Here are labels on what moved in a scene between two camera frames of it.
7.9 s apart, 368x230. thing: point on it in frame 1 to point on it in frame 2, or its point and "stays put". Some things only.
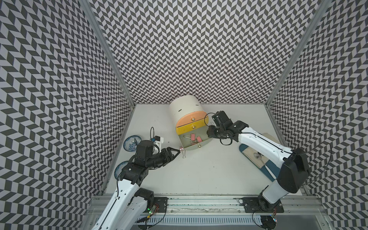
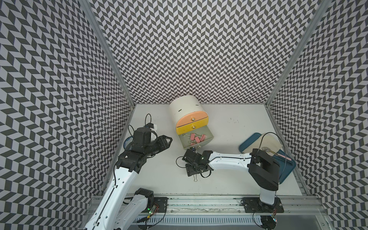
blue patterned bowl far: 131,143 stays put
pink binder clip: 192,136 stays put
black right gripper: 211,133 to 189,170
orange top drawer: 191,117 stays put
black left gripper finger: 174,156 to 164,145
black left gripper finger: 170,155 to 164,141
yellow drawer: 192,125 stays put
